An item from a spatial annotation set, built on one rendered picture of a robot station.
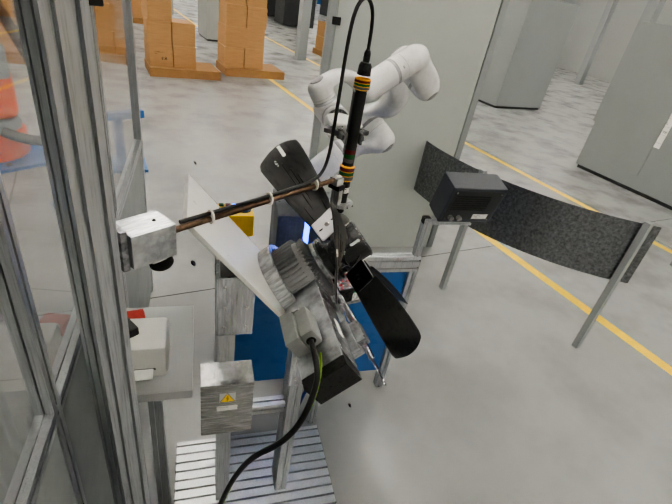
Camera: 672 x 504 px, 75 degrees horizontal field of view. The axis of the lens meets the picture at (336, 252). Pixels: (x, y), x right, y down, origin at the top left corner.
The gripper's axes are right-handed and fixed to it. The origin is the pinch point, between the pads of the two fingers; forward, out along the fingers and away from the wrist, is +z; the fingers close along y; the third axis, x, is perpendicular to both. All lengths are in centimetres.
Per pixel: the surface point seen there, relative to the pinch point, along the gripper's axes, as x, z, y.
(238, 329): -52, 18, 30
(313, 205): -18.7, 5.5, 9.8
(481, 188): -26, -29, -70
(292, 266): -32.6, 15.5, 16.3
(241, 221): -44, -31, 26
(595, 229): -64, -64, -186
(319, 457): -141, 6, -9
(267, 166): -7.6, 5.5, 23.7
